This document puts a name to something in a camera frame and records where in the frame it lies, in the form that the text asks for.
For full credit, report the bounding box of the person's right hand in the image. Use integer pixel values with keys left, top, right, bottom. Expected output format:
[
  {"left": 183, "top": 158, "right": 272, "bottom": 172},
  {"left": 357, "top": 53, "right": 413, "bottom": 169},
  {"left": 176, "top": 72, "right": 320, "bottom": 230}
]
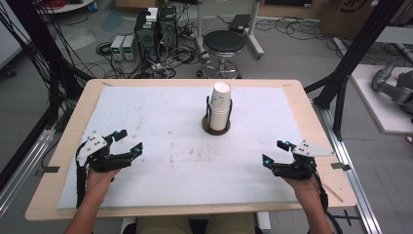
[{"left": 282, "top": 175, "right": 321, "bottom": 202}]

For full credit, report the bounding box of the person's left hand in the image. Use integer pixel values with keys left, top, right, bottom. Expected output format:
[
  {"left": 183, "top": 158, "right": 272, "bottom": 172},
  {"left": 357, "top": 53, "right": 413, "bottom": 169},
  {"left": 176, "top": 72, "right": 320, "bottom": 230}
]
[{"left": 85, "top": 166, "right": 123, "bottom": 197}]

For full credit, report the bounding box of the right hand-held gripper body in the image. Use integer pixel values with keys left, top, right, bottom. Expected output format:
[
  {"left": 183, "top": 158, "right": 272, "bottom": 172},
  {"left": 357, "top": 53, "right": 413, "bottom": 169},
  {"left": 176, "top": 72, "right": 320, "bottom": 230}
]
[{"left": 271, "top": 139, "right": 336, "bottom": 181}]

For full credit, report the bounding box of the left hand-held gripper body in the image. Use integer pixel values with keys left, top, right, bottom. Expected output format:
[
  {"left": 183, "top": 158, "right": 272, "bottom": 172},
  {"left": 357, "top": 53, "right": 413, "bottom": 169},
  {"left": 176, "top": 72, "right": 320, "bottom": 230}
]
[{"left": 76, "top": 130, "right": 132, "bottom": 174}]

